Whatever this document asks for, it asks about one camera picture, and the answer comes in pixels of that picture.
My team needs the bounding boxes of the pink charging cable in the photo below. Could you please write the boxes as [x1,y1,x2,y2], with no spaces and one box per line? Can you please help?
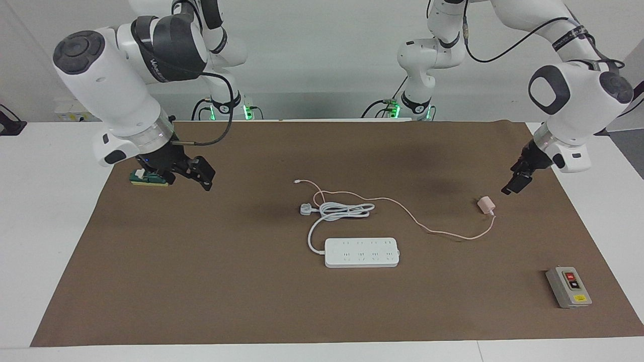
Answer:
[294,178,498,241]

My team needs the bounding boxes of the white power strip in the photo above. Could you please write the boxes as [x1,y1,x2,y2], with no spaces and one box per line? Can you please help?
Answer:
[324,237,401,269]

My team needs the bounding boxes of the green circuit board module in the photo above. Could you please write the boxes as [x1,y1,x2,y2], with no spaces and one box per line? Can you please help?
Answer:
[129,169,170,187]

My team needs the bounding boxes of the brown table mat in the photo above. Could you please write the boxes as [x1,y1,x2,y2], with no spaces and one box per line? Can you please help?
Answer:
[30,120,644,347]

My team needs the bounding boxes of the black object at table edge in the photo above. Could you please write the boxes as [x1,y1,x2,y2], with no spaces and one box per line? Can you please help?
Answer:
[0,104,28,137]

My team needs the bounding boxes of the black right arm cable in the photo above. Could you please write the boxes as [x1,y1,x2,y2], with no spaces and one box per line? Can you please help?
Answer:
[171,70,237,148]

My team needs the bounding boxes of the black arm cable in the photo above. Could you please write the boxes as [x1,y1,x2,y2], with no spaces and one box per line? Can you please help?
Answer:
[462,14,625,70]
[171,70,237,148]

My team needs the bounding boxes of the black base cable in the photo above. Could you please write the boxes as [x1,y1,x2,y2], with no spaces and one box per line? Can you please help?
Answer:
[361,75,409,120]
[191,98,216,122]

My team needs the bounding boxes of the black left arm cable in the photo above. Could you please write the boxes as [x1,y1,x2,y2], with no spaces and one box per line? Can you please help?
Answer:
[462,14,625,70]

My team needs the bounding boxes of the grey on-off switch box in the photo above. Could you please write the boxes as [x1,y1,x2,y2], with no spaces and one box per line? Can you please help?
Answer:
[545,266,593,309]

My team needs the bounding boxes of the white power cord with plug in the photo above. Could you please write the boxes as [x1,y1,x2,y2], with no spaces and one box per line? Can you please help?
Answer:
[300,201,376,255]

